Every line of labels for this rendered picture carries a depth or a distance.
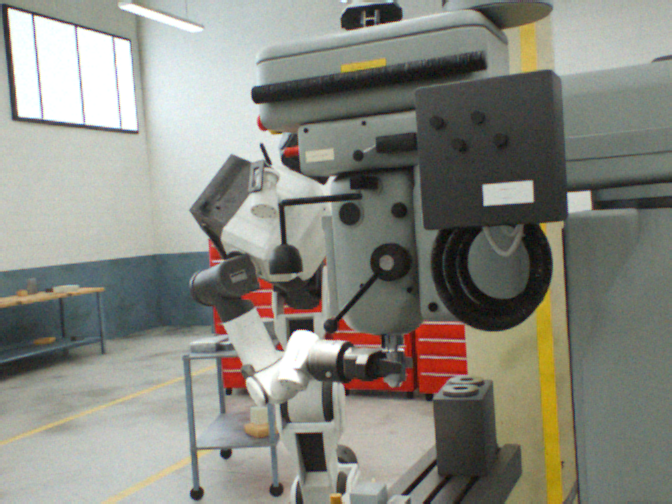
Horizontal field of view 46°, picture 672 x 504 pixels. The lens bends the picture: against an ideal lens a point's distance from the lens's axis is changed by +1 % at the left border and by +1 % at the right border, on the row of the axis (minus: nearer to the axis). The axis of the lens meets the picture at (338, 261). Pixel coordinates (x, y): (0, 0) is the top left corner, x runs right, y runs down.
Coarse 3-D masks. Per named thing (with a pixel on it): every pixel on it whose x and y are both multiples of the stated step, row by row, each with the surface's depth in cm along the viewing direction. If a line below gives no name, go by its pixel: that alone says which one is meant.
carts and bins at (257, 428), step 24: (216, 336) 518; (216, 360) 519; (192, 408) 444; (264, 408) 466; (192, 432) 445; (216, 432) 473; (240, 432) 469; (264, 432) 455; (192, 456) 445; (192, 480) 446
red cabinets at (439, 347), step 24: (264, 288) 694; (216, 312) 711; (264, 312) 695; (288, 312) 688; (312, 312) 680; (336, 336) 675; (360, 336) 664; (408, 336) 646; (432, 336) 631; (456, 336) 619; (240, 360) 707; (432, 360) 632; (456, 360) 621; (240, 384) 710; (360, 384) 669; (384, 384) 658; (408, 384) 648; (432, 384) 634
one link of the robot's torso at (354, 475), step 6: (342, 468) 255; (348, 468) 255; (354, 468) 253; (348, 474) 255; (354, 474) 249; (360, 474) 255; (348, 480) 242; (354, 480) 246; (360, 480) 255; (294, 486) 243; (348, 486) 240; (354, 486) 243; (294, 492) 242; (294, 498) 242
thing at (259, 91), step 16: (400, 64) 137; (416, 64) 135; (432, 64) 133; (448, 64) 132; (464, 64) 131; (480, 64) 130; (304, 80) 144; (320, 80) 142; (336, 80) 141; (352, 80) 140; (368, 80) 139; (384, 80) 138; (400, 80) 137; (416, 80) 136; (256, 96) 148; (272, 96) 147; (288, 96) 146; (304, 96) 145
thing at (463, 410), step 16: (448, 384) 204; (464, 384) 198; (480, 384) 200; (432, 400) 190; (448, 400) 188; (464, 400) 187; (480, 400) 186; (448, 416) 189; (464, 416) 187; (480, 416) 186; (448, 432) 189; (464, 432) 188; (480, 432) 187; (496, 432) 207; (448, 448) 189; (464, 448) 188; (480, 448) 187; (496, 448) 205; (448, 464) 189; (464, 464) 188; (480, 464) 187
